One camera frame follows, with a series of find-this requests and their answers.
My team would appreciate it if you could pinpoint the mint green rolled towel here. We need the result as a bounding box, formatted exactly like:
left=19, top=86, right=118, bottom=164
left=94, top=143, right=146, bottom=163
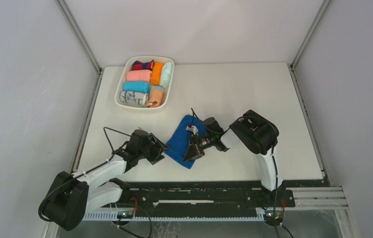
left=160, top=62, right=173, bottom=88

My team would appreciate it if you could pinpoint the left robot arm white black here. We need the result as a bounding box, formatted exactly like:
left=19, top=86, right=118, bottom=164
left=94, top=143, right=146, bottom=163
left=38, top=129, right=170, bottom=231

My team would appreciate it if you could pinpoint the red and blue rolled towel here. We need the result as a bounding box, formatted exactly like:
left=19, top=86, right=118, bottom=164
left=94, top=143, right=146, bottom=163
left=131, top=60, right=155, bottom=71

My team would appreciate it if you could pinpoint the circuit board with wires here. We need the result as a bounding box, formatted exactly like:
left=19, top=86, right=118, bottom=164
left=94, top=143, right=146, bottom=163
left=263, top=199, right=294, bottom=238
left=110, top=197, right=152, bottom=238

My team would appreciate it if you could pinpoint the white printed rolled towel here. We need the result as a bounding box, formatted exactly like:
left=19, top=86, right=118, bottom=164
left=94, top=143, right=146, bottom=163
left=119, top=90, right=149, bottom=106

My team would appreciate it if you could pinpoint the white plastic tray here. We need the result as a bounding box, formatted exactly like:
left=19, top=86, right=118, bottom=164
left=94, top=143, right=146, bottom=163
left=114, top=56, right=174, bottom=111

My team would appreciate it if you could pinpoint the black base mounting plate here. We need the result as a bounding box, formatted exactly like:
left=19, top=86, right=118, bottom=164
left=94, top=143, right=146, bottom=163
left=117, top=180, right=296, bottom=218

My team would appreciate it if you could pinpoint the right aluminium frame post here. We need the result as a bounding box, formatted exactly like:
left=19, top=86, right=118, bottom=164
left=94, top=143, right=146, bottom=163
left=289, top=0, right=333, bottom=70

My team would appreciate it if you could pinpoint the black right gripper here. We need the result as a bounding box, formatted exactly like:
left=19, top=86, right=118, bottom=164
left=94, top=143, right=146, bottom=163
left=183, top=134, right=215, bottom=163

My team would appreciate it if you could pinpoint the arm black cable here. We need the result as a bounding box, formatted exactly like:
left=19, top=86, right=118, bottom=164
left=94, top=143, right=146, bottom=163
left=188, top=108, right=280, bottom=238
left=38, top=126, right=133, bottom=222

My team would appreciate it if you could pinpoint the orange rolled towel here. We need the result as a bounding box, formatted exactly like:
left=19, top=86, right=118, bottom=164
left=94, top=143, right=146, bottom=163
left=150, top=62, right=164, bottom=86

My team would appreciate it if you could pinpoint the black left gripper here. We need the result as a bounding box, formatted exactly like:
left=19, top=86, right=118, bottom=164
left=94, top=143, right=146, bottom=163
left=137, top=133, right=170, bottom=165

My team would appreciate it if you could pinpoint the left circuit board with wires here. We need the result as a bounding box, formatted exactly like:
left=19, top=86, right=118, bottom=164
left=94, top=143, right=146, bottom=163
left=110, top=197, right=152, bottom=238

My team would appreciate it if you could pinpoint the white slotted cable duct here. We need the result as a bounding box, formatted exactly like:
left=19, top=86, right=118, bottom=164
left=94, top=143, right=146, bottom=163
left=82, top=210, right=265, bottom=222

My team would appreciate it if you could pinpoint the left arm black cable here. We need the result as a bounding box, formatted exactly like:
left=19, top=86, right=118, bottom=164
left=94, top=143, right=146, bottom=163
left=38, top=126, right=133, bottom=222

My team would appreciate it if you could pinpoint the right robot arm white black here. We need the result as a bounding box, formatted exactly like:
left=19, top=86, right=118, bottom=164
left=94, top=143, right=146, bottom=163
left=183, top=110, right=283, bottom=206

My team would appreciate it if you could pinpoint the blue microfiber towel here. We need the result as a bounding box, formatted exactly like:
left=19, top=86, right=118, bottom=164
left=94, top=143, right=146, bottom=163
left=165, top=115, right=207, bottom=169

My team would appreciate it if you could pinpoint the light blue rolled towel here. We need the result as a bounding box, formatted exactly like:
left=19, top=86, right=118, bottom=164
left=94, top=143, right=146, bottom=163
left=123, top=81, right=151, bottom=94

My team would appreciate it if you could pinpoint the left aluminium frame post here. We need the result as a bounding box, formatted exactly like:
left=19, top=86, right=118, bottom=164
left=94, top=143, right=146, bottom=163
left=55, top=0, right=104, bottom=75

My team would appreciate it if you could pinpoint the orange towel with blue dots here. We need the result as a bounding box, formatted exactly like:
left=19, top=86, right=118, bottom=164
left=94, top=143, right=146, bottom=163
left=146, top=86, right=164, bottom=108

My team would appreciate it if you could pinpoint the right circuit board with wires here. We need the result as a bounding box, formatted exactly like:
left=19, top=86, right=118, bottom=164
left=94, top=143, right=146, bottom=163
left=263, top=199, right=294, bottom=238

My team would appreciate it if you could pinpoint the aluminium frame post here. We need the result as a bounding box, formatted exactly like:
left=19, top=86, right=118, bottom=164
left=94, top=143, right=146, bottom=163
left=289, top=0, right=333, bottom=70
left=55, top=0, right=104, bottom=75

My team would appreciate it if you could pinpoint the pink rolled towel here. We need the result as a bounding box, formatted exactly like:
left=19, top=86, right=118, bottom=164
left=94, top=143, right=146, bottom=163
left=126, top=69, right=152, bottom=82

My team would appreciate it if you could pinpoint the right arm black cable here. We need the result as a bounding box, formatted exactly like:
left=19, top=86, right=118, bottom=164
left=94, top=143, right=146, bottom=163
left=188, top=108, right=280, bottom=238

